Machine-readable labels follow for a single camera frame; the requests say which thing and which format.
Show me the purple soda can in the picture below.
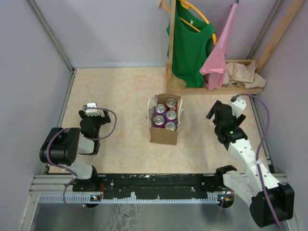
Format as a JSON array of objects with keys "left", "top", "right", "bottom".
[
  {"left": 153, "top": 115, "right": 166, "bottom": 128},
  {"left": 165, "top": 110, "right": 178, "bottom": 123},
  {"left": 154, "top": 103, "right": 167, "bottom": 116}
]

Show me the red soda can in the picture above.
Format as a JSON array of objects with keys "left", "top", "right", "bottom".
[{"left": 165, "top": 98, "right": 178, "bottom": 112}]

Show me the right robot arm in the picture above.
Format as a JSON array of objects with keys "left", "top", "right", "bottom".
[{"left": 206, "top": 97, "right": 295, "bottom": 228}]

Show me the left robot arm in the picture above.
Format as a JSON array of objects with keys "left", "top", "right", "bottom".
[{"left": 39, "top": 106, "right": 111, "bottom": 191}]

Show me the burlap canvas bag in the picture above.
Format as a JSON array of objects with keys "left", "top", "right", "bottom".
[{"left": 146, "top": 93, "right": 183, "bottom": 145}]

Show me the silver top can front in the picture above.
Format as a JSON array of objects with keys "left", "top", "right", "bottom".
[{"left": 165, "top": 121, "right": 177, "bottom": 131}]

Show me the pink t-shirt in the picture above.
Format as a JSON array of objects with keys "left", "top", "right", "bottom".
[{"left": 199, "top": 0, "right": 239, "bottom": 90}]

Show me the wooden clothes rack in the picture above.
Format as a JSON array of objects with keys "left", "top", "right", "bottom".
[{"left": 159, "top": 0, "right": 267, "bottom": 90}]

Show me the beige crumpled cloth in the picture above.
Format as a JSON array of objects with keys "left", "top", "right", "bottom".
[{"left": 223, "top": 61, "right": 267, "bottom": 89}]

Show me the green t-shirt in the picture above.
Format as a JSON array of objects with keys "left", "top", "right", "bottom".
[{"left": 172, "top": 1, "right": 216, "bottom": 88}]

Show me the yellow clothes hanger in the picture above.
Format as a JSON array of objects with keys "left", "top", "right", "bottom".
[{"left": 158, "top": 0, "right": 210, "bottom": 32}]

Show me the leaning wooden beam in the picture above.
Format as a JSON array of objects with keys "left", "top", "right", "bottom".
[{"left": 256, "top": 0, "right": 305, "bottom": 73}]

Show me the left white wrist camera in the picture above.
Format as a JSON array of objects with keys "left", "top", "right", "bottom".
[{"left": 83, "top": 103, "right": 104, "bottom": 117}]

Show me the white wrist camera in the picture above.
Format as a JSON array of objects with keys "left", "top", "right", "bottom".
[
  {"left": 83, "top": 103, "right": 104, "bottom": 117},
  {"left": 231, "top": 96, "right": 246, "bottom": 118}
]

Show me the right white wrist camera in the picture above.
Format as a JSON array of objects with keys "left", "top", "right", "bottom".
[{"left": 231, "top": 96, "right": 246, "bottom": 118}]

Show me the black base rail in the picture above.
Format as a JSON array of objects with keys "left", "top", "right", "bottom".
[{"left": 72, "top": 174, "right": 227, "bottom": 200}]

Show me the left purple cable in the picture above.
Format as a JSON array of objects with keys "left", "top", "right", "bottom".
[{"left": 46, "top": 108, "right": 117, "bottom": 211}]

